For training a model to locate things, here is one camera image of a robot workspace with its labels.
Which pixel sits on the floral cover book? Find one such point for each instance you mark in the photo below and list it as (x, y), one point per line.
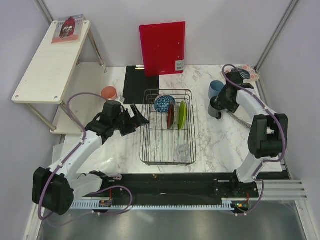
(242, 74)

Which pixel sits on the dark red plate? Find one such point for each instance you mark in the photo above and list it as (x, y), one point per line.
(170, 116)

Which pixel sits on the spiral notebook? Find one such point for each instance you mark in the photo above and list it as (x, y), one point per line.
(240, 121)

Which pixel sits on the red cover book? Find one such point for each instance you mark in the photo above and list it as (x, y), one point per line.
(68, 29)

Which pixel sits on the dark grey ceramic mug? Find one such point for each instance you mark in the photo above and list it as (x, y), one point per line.
(213, 110)

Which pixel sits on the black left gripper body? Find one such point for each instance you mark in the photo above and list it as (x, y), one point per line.
(121, 123)

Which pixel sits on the white wooden shelf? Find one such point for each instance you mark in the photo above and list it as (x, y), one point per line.
(55, 74)

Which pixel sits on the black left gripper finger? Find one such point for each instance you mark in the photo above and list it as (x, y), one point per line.
(132, 127)
(138, 118)

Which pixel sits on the green plate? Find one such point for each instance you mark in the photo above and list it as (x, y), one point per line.
(182, 115)

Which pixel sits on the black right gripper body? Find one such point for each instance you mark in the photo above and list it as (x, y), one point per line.
(227, 102)

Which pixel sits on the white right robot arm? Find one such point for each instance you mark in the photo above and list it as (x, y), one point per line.
(267, 140)

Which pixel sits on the light blue plastic cup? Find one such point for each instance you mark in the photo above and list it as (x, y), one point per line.
(215, 88)

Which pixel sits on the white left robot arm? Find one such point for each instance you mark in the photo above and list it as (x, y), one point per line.
(55, 188)

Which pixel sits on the blue patterned bowl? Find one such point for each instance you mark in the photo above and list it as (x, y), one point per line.
(162, 103)

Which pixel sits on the black wire dish rack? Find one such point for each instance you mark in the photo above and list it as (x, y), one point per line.
(157, 143)

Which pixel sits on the clear glass tumbler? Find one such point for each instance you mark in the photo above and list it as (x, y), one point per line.
(182, 153)

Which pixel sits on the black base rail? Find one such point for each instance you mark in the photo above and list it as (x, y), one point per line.
(176, 189)

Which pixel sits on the white cable duct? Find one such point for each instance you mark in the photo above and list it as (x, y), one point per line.
(101, 204)

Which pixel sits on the red folder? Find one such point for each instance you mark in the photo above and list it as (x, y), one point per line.
(163, 48)

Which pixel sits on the pink plastic cup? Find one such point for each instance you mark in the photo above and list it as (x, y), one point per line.
(109, 93)

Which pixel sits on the black clipboard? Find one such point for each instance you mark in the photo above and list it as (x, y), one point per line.
(138, 86)

